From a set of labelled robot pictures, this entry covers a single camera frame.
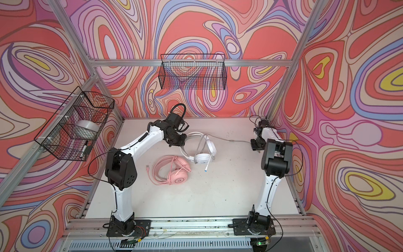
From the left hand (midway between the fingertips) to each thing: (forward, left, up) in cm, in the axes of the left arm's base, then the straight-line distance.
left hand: (186, 142), depth 91 cm
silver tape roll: (-8, +43, +21) cm, 49 cm away
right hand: (+2, -47, -12) cm, 48 cm away
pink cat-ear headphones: (-12, +11, -12) cm, 20 cm away
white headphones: (-5, -11, -1) cm, 12 cm away
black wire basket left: (-12, +54, +21) cm, 59 cm away
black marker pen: (-14, +46, +13) cm, 50 cm away
